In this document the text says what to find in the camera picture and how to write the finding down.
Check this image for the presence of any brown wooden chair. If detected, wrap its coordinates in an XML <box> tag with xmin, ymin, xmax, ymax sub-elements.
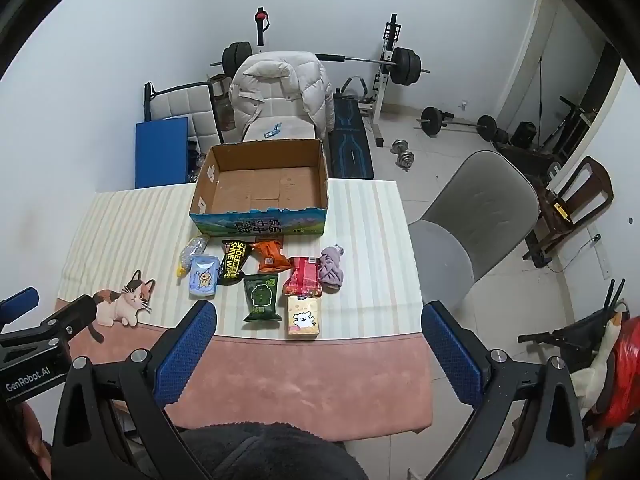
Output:
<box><xmin>523</xmin><ymin>156</ymin><xmax>614</xmax><ymax>268</ymax></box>

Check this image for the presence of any black weight bench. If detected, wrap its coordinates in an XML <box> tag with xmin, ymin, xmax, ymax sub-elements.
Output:
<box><xmin>329</xmin><ymin>92</ymin><xmax>373</xmax><ymax>180</ymax></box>

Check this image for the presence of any blue folded mat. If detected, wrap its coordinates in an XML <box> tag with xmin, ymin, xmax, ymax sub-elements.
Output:
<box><xmin>134</xmin><ymin>117</ymin><xmax>188</xmax><ymax>188</ymax></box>

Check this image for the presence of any barbell on floor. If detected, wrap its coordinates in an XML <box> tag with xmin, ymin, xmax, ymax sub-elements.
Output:
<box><xmin>416</xmin><ymin>106</ymin><xmax>498</xmax><ymax>141</ymax></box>

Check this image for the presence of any beige bear tissue pack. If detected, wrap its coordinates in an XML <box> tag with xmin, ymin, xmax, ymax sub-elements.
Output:
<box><xmin>286</xmin><ymin>296</ymin><xmax>321</xmax><ymax>340</ymax></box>

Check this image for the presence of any white chair with jacket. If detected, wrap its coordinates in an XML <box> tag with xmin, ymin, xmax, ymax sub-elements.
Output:
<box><xmin>242</xmin><ymin>78</ymin><xmax>316</xmax><ymax>142</ymax></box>

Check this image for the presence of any green wipes packet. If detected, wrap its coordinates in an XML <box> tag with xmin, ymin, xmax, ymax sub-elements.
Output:
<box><xmin>243</xmin><ymin>273</ymin><xmax>282</xmax><ymax>323</ymax></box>

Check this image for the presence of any white padded folding chair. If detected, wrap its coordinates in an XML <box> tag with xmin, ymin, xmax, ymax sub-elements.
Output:
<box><xmin>143</xmin><ymin>81</ymin><xmax>224</xmax><ymax>154</ymax></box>

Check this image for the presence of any white goose plush toy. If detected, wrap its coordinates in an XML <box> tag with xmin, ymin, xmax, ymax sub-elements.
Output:
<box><xmin>570</xmin><ymin>312</ymin><xmax>623</xmax><ymax>417</ymax></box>

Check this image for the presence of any black shoe shine wipes pack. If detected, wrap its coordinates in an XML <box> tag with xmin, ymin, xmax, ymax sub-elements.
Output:
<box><xmin>217</xmin><ymin>240</ymin><xmax>253</xmax><ymax>286</ymax></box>

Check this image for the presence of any cardboard box with blue print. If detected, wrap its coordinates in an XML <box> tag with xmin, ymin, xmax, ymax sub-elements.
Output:
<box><xmin>190</xmin><ymin>139</ymin><xmax>329</xmax><ymax>237</ymax></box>

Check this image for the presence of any red snack packet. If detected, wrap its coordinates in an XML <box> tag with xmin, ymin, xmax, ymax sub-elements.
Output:
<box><xmin>283</xmin><ymin>257</ymin><xmax>322</xmax><ymax>298</ymax></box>

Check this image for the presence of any yellow-edged mesh sponge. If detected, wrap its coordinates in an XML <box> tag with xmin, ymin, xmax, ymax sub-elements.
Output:
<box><xmin>176</xmin><ymin>235</ymin><xmax>209</xmax><ymax>280</ymax></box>

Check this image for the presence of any grey shell chair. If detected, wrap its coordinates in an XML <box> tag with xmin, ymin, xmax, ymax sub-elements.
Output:
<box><xmin>408</xmin><ymin>151</ymin><xmax>539</xmax><ymax>309</ymax></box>

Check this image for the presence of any blue tissue pack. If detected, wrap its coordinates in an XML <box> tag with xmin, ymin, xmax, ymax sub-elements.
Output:
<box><xmin>189</xmin><ymin>255</ymin><xmax>220</xmax><ymax>298</ymax></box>

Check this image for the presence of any orange snack packet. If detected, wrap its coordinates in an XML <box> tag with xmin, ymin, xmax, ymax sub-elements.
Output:
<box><xmin>252</xmin><ymin>240</ymin><xmax>293</xmax><ymax>274</ymax></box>

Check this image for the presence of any red plastic bag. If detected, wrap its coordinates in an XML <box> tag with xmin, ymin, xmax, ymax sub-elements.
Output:
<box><xmin>597</xmin><ymin>316</ymin><xmax>640</xmax><ymax>429</ymax></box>

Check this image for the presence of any chrome dumbbell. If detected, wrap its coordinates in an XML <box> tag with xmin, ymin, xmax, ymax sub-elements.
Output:
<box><xmin>390</xmin><ymin>139</ymin><xmax>416</xmax><ymax>171</ymax></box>

